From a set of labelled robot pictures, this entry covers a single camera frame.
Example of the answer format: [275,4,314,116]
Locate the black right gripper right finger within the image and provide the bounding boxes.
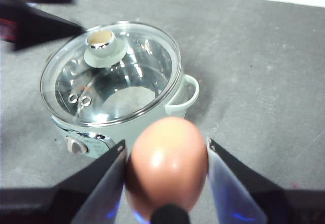
[207,137,325,224]

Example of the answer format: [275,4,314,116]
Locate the brown egg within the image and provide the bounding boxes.
[125,116,210,222]

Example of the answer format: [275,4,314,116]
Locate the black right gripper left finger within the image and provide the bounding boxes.
[0,139,128,224]

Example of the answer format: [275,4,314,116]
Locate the glass lid with green knob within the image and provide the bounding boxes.
[40,21,183,128]

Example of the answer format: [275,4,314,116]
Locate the pale green electric cooking pot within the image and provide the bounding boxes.
[49,56,200,160]

